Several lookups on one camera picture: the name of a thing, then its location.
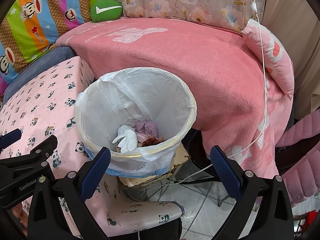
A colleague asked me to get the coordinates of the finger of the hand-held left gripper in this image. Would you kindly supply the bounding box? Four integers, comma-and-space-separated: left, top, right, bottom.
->
0, 129, 22, 150
0, 134, 58, 171

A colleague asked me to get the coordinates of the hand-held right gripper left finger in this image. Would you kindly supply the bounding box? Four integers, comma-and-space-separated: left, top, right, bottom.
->
26, 147, 112, 240

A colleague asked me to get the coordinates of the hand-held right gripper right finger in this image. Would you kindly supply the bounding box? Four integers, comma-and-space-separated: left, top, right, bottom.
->
210, 145, 293, 240

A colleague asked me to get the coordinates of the dark red scrunchie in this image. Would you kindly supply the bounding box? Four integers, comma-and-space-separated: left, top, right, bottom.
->
141, 135, 167, 147

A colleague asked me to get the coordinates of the purple cloth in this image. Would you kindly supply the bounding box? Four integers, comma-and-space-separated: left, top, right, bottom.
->
135, 120, 159, 140

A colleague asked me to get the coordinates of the white bin with plastic liner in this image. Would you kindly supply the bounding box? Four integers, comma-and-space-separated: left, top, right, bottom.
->
74, 67, 198, 178

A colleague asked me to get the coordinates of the person's left hand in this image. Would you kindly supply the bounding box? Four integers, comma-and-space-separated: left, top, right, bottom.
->
11, 201, 29, 238

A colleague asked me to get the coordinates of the black metal stand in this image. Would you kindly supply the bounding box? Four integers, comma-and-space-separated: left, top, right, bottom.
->
175, 127, 240, 207

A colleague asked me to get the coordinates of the pink panda print tablecloth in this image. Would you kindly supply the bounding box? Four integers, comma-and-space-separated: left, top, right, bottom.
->
0, 56, 184, 240

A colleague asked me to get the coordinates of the pink quilted jacket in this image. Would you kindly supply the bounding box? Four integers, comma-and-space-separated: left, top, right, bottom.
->
276, 110, 320, 208

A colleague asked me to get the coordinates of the blue-grey sofa cushion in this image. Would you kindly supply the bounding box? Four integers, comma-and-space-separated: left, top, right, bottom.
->
2, 45, 77, 98

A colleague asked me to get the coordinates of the red object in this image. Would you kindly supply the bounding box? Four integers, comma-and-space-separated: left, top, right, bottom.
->
304, 211, 320, 228

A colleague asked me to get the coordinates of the pink fleece blanket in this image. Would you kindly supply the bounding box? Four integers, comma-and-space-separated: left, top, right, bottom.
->
55, 17, 294, 210

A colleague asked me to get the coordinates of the striped monkey print quilt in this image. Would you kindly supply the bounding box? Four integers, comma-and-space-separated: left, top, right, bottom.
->
0, 0, 100, 88

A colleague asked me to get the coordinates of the small pink pillow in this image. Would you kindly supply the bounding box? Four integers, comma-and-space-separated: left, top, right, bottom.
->
241, 18, 295, 100

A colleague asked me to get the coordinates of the green round cushion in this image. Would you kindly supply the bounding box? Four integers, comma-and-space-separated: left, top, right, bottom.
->
90, 0, 123, 23

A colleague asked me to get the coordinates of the beige curtain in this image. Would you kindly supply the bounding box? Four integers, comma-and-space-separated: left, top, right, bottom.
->
260, 0, 320, 120

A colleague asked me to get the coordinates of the thin white floor cable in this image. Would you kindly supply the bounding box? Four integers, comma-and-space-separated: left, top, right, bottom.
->
140, 164, 215, 198

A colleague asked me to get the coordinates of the white cable with switch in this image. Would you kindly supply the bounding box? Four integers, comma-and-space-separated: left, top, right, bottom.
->
226, 0, 268, 159

